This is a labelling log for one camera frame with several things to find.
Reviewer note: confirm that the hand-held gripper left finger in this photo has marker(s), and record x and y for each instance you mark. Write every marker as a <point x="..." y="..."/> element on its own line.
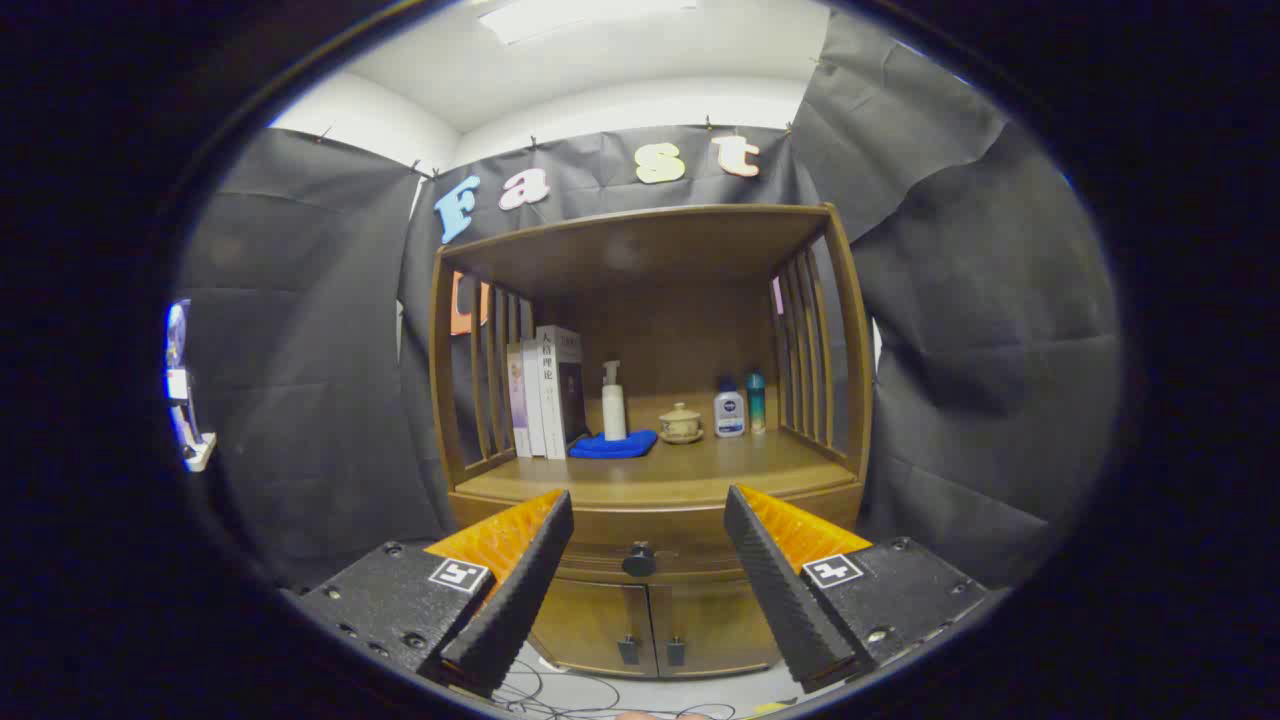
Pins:
<point x="520" y="590"/>

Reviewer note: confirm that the white device on stand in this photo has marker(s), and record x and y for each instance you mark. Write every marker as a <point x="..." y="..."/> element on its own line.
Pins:
<point x="180" y="400"/>

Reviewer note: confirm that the grey white book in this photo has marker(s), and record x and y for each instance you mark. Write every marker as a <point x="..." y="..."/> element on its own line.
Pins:
<point x="565" y="395"/>

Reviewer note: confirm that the teal slim bottle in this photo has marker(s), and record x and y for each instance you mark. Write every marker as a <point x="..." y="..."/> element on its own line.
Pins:
<point x="756" y="405"/>

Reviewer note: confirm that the beige lidded ceramic cup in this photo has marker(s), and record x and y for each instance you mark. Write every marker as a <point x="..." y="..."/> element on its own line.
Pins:
<point x="681" y="423"/>

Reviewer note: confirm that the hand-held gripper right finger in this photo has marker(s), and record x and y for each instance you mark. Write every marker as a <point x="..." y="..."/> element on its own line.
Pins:
<point x="775" y="590"/>

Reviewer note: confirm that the wooden countertop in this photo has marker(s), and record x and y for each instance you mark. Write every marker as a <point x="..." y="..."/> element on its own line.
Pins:
<point x="700" y="465"/>

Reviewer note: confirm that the white bottle with blue cap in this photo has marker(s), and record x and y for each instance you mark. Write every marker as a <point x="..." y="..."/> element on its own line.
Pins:
<point x="729" y="412"/>

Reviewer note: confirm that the white pump bottle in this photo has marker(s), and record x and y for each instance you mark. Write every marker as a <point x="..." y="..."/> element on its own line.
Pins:
<point x="614" y="410"/>

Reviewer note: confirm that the blue folded cloth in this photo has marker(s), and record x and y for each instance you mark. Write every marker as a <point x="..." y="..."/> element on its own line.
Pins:
<point x="612" y="447"/>

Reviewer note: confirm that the wooden cabinet door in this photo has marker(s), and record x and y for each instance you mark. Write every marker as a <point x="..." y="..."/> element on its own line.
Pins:
<point x="715" y="620"/>
<point x="595" y="620"/>

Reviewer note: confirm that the wooden drawer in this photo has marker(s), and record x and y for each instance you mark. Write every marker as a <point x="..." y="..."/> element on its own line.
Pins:
<point x="650" y="528"/>

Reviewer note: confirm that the wooden cabinet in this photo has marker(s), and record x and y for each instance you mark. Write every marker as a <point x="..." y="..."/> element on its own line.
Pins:
<point x="660" y="330"/>

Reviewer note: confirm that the white book with pink print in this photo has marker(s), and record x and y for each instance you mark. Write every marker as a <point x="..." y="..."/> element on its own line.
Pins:
<point x="518" y="400"/>

